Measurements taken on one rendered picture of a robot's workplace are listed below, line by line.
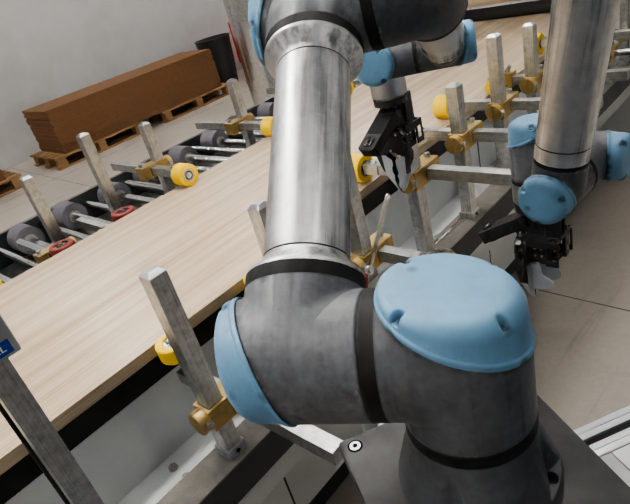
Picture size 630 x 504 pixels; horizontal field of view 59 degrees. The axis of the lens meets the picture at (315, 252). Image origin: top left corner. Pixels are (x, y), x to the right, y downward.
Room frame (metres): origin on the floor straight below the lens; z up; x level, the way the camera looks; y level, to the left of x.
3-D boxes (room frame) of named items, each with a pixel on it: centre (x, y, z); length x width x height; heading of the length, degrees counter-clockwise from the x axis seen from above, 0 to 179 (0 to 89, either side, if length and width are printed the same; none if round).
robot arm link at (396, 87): (1.17, -0.24, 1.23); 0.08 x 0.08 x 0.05
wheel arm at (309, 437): (0.80, 0.19, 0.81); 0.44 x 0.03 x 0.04; 41
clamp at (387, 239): (1.17, -0.12, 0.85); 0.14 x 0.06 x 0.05; 131
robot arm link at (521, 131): (0.88, -0.41, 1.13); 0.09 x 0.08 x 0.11; 38
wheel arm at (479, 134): (1.49, -0.54, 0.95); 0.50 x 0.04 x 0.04; 41
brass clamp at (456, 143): (1.50, -0.50, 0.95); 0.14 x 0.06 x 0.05; 131
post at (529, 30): (1.82, -0.86, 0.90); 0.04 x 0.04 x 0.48; 41
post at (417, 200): (1.32, -0.30, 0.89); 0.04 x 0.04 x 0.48; 41
